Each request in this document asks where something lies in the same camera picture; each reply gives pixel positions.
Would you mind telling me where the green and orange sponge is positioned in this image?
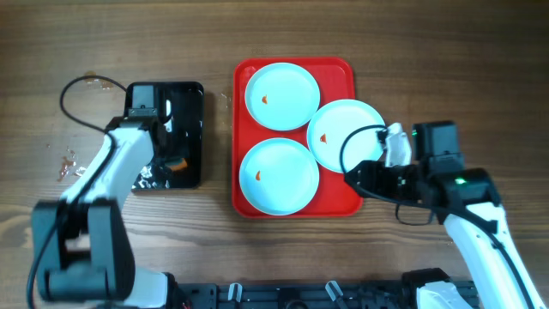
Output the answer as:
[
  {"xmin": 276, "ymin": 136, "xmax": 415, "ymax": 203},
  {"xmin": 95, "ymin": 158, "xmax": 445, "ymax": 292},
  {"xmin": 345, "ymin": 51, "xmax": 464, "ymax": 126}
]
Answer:
[{"xmin": 165, "ymin": 158, "xmax": 188, "ymax": 172}]

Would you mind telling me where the light blue plate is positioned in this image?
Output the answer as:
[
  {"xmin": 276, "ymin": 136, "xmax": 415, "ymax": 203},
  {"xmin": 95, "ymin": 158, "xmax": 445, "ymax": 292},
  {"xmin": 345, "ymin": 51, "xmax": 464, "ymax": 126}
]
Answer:
[
  {"xmin": 238, "ymin": 137, "xmax": 320, "ymax": 216},
  {"xmin": 244, "ymin": 63, "xmax": 321, "ymax": 131},
  {"xmin": 306, "ymin": 99, "xmax": 385, "ymax": 173}
]

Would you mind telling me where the light blue plate bottom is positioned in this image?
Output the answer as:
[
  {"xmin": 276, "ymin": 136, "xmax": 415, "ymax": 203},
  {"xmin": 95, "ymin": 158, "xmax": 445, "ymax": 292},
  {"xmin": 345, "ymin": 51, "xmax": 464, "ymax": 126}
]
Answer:
[{"xmin": 238, "ymin": 137, "xmax": 320, "ymax": 216}]

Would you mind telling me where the light blue plate top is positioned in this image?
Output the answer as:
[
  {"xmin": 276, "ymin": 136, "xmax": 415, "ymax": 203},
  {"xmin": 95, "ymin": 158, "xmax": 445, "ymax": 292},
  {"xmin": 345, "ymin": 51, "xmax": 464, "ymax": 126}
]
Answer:
[{"xmin": 244, "ymin": 63, "xmax": 321, "ymax": 131}]

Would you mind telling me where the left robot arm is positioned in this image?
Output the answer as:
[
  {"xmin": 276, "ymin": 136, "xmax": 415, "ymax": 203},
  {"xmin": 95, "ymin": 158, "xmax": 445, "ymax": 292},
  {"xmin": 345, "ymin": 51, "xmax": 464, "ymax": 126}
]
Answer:
[{"xmin": 26, "ymin": 82, "xmax": 205, "ymax": 308}]

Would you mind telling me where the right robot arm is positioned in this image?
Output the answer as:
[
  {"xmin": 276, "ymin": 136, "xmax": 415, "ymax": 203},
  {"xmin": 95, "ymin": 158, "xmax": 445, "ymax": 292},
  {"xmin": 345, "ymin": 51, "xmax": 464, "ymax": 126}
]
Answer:
[{"xmin": 342, "ymin": 121, "xmax": 545, "ymax": 308}]

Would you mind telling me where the black plastic tray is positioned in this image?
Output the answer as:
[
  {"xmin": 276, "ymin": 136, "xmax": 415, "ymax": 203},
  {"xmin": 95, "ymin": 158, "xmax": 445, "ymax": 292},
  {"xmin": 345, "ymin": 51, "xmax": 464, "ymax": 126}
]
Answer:
[{"xmin": 124, "ymin": 82, "xmax": 205, "ymax": 192}]

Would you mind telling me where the red plastic tray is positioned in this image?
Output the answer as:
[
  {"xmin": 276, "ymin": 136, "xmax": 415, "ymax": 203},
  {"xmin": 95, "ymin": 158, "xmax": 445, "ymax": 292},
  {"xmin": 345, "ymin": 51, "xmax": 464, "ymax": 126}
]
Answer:
[{"xmin": 231, "ymin": 57, "xmax": 363, "ymax": 219}]

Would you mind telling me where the right black cable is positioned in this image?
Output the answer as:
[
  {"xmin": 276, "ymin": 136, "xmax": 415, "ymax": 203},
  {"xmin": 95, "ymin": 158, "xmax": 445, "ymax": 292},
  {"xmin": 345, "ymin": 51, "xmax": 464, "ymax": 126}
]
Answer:
[{"xmin": 338, "ymin": 124, "xmax": 537, "ymax": 309}]

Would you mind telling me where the black cable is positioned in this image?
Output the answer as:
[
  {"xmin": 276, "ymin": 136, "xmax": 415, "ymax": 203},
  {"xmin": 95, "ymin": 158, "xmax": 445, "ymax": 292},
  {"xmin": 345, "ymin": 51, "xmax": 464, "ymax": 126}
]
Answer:
[
  {"xmin": 338, "ymin": 124, "xmax": 537, "ymax": 309},
  {"xmin": 26, "ymin": 75, "xmax": 130, "ymax": 309}
]

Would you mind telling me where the left black cable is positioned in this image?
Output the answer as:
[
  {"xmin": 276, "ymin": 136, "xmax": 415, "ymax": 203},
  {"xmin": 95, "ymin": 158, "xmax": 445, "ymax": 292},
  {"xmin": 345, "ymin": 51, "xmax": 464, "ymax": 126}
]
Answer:
[{"xmin": 26, "ymin": 75, "xmax": 130, "ymax": 309}]

